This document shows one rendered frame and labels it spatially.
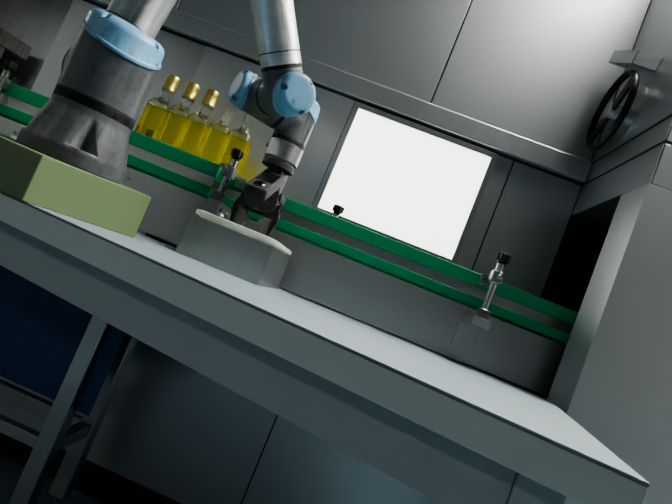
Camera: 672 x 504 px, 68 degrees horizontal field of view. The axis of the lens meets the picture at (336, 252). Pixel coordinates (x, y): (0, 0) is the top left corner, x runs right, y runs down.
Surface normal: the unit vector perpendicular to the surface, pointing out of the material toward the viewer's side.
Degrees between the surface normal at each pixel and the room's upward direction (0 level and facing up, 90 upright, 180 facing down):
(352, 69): 90
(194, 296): 90
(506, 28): 90
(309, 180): 90
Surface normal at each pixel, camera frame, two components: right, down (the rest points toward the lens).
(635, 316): -0.05, -0.11
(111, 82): 0.48, 0.19
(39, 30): -0.32, -0.21
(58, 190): 0.87, 0.33
